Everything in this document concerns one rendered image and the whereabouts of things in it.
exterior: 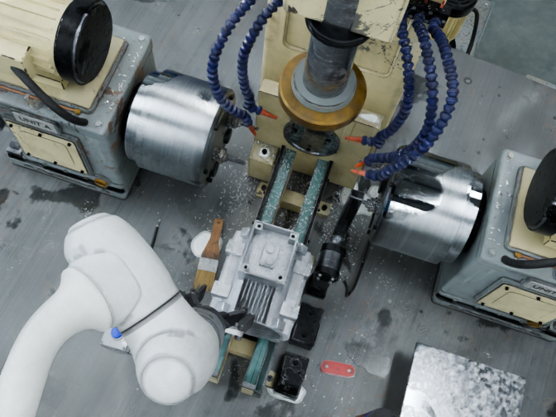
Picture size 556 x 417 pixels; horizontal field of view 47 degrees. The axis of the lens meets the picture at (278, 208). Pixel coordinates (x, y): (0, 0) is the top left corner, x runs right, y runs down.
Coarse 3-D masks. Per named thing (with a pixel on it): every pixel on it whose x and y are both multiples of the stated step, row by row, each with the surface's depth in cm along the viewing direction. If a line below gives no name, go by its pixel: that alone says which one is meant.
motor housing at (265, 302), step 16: (240, 240) 145; (240, 256) 142; (304, 256) 144; (224, 272) 140; (240, 288) 137; (256, 288) 136; (272, 288) 137; (288, 288) 140; (256, 304) 135; (272, 304) 136; (256, 320) 133; (288, 320) 139; (256, 336) 148; (272, 336) 145; (288, 336) 139
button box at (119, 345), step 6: (108, 330) 135; (108, 336) 134; (102, 342) 134; (108, 342) 133; (114, 342) 133; (120, 342) 132; (126, 342) 132; (108, 348) 135; (114, 348) 132; (120, 348) 131; (126, 348) 131; (126, 354) 135
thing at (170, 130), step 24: (168, 72) 150; (144, 96) 146; (168, 96) 145; (192, 96) 145; (144, 120) 144; (168, 120) 144; (192, 120) 143; (216, 120) 144; (240, 120) 154; (144, 144) 146; (168, 144) 145; (192, 144) 144; (216, 144) 151; (144, 168) 154; (168, 168) 149; (192, 168) 147; (216, 168) 159
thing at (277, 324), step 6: (246, 228) 142; (240, 234) 143; (246, 234) 141; (300, 246) 141; (300, 252) 141; (306, 252) 142; (216, 306) 136; (222, 306) 135; (228, 306) 136; (276, 324) 134; (282, 324) 135; (276, 330) 136; (282, 330) 135; (276, 342) 146
